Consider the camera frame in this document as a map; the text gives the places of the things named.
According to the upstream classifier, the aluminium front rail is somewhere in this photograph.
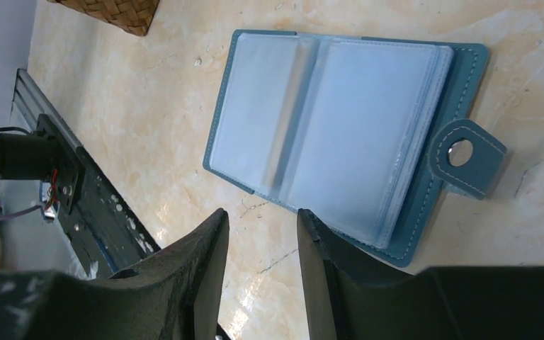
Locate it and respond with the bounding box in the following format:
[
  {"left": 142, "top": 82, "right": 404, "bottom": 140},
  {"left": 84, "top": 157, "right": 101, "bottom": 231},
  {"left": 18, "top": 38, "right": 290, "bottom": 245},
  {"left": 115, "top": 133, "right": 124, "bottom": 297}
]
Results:
[{"left": 0, "top": 67, "right": 113, "bottom": 273}]

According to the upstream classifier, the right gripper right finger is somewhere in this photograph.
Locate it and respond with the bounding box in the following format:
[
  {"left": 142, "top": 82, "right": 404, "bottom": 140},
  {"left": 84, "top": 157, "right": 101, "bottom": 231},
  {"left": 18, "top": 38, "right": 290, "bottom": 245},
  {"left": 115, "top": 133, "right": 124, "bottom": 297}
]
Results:
[{"left": 297, "top": 209, "right": 544, "bottom": 339}]

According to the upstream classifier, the woven brown divided basket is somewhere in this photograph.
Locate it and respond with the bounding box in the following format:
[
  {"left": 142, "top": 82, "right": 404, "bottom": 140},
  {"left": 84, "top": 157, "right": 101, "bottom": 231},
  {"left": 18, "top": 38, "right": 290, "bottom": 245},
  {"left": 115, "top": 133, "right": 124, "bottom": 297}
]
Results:
[{"left": 50, "top": 0, "right": 160, "bottom": 37}]

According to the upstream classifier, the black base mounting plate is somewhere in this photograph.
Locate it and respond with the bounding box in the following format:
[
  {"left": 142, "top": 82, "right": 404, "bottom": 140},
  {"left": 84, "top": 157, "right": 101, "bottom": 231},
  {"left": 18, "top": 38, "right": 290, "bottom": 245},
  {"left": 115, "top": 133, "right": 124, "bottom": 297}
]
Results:
[{"left": 35, "top": 114, "right": 161, "bottom": 278}]

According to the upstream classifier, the teal leather card holder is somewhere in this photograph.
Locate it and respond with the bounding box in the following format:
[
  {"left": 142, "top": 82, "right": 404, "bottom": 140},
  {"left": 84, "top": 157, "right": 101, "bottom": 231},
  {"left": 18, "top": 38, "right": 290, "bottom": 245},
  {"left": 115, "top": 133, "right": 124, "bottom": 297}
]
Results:
[{"left": 203, "top": 30, "right": 507, "bottom": 267}]

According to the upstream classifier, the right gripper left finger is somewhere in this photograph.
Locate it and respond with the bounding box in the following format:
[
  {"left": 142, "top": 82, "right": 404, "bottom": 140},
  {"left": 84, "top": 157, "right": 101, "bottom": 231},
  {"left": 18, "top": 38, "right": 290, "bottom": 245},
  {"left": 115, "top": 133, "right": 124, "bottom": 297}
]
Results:
[{"left": 0, "top": 209, "right": 230, "bottom": 339}]

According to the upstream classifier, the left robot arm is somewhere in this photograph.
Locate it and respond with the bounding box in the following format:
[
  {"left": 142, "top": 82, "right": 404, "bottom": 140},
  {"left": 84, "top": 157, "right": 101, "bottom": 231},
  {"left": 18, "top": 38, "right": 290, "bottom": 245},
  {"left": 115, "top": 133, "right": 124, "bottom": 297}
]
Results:
[{"left": 0, "top": 126, "right": 69, "bottom": 271}]

